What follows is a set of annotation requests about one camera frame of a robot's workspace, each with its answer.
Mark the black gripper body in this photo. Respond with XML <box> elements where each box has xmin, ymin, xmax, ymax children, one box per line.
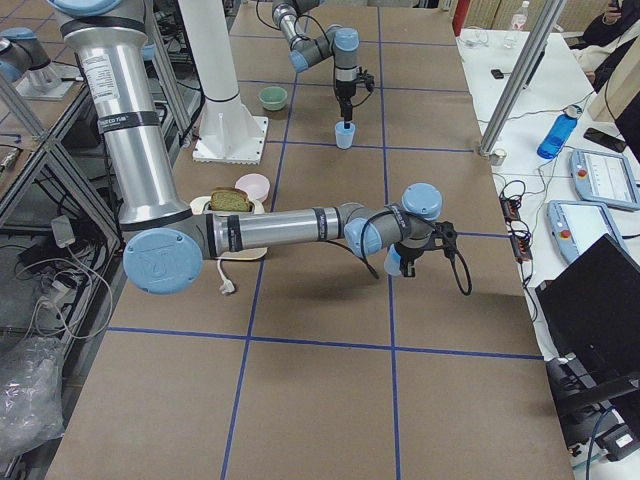
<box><xmin>397</xmin><ymin>240</ymin><xmax>433</xmax><ymax>261</ymax></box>
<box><xmin>334</xmin><ymin>79</ymin><xmax>356</xmax><ymax>102</ymax></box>

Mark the blue cup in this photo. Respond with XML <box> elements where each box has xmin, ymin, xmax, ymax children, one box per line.
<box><xmin>334</xmin><ymin>121</ymin><xmax>356</xmax><ymax>150</ymax></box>

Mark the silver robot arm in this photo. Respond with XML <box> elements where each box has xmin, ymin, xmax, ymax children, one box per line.
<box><xmin>47</xmin><ymin>1</ymin><xmax>455</xmax><ymax>295</ymax></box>
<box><xmin>272</xmin><ymin>1</ymin><xmax>367</xmax><ymax>130</ymax></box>

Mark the green bowl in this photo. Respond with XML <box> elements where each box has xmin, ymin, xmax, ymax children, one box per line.
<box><xmin>258</xmin><ymin>86</ymin><xmax>288</xmax><ymax>111</ymax></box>

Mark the lower black usb hub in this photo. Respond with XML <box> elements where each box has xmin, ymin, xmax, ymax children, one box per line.
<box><xmin>510</xmin><ymin>235</ymin><xmax>533</xmax><ymax>264</ymax></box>

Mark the black usb hub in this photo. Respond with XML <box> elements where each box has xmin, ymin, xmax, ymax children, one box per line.
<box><xmin>500</xmin><ymin>196</ymin><xmax>521</xmax><ymax>222</ymax></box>
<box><xmin>510</xmin><ymin>235</ymin><xmax>533</xmax><ymax>264</ymax></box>

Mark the upper black usb hub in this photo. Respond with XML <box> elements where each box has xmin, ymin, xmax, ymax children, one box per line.
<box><xmin>500</xmin><ymin>196</ymin><xmax>521</xmax><ymax>222</ymax></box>

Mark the pink bowl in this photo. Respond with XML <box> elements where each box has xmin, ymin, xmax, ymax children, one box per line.
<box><xmin>235</xmin><ymin>173</ymin><xmax>271</xmax><ymax>203</ymax></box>

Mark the bread slice in toaster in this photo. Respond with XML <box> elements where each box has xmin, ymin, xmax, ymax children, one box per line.
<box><xmin>209</xmin><ymin>187</ymin><xmax>252</xmax><ymax>212</ymax></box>

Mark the lower teach pendant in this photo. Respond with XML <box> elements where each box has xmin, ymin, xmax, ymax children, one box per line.
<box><xmin>546</xmin><ymin>200</ymin><xmax>628</xmax><ymax>263</ymax></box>

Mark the teach pendant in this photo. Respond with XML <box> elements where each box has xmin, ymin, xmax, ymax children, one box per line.
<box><xmin>569</xmin><ymin>149</ymin><xmax>639</xmax><ymax>211</ymax></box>
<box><xmin>546</xmin><ymin>200</ymin><xmax>628</xmax><ymax>263</ymax></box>

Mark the cream toaster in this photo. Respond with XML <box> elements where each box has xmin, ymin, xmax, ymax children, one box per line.
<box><xmin>190</xmin><ymin>196</ymin><xmax>268</xmax><ymax>261</ymax></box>

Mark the white toaster plug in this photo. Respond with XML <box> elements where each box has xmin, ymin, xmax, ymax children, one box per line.
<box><xmin>216</xmin><ymin>259</ymin><xmax>236</xmax><ymax>296</ymax></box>

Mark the black laptop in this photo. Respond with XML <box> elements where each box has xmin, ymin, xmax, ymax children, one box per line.
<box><xmin>534</xmin><ymin>232</ymin><xmax>640</xmax><ymax>371</ymax></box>

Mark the clear plastic bottle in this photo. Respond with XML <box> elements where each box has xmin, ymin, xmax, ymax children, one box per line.
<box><xmin>509</xmin><ymin>0</ymin><xmax>530</xmax><ymax>32</ymax></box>

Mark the blue water bottle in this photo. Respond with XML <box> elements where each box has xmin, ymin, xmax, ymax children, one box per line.
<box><xmin>536</xmin><ymin>104</ymin><xmax>583</xmax><ymax>160</ymax></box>

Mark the upper teach pendant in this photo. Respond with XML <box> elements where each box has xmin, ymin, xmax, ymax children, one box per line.
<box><xmin>569</xmin><ymin>149</ymin><xmax>639</xmax><ymax>211</ymax></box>

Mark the black smartphone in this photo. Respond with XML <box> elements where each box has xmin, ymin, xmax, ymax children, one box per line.
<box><xmin>583</xmin><ymin>127</ymin><xmax>627</xmax><ymax>153</ymax></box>

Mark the seated person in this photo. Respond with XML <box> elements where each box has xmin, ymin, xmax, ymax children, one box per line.
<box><xmin>572</xmin><ymin>1</ymin><xmax>639</xmax><ymax>92</ymax></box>

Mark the clear plastic bag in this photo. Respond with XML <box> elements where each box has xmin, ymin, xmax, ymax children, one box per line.
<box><xmin>1</xmin><ymin>337</ymin><xmax>65</xmax><ymax>461</ymax></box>

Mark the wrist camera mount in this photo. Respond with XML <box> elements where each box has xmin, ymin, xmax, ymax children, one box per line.
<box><xmin>357</xmin><ymin>70</ymin><xmax>375</xmax><ymax>93</ymax></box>
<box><xmin>429</xmin><ymin>221</ymin><xmax>457</xmax><ymax>252</ymax></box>

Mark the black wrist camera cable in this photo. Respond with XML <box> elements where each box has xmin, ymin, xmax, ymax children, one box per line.
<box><xmin>324</xmin><ymin>209</ymin><xmax>472</xmax><ymax>296</ymax></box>

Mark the white pillar base plate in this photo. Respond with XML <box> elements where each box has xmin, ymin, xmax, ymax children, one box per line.
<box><xmin>193</xmin><ymin>97</ymin><xmax>269</xmax><ymax>164</ymax></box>

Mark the white camera pillar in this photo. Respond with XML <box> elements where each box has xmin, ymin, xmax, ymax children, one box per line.
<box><xmin>178</xmin><ymin>0</ymin><xmax>239</xmax><ymax>103</ymax></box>

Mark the aluminium frame post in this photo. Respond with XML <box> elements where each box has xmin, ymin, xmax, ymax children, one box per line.
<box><xmin>477</xmin><ymin>0</ymin><xmax>566</xmax><ymax>166</ymax></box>

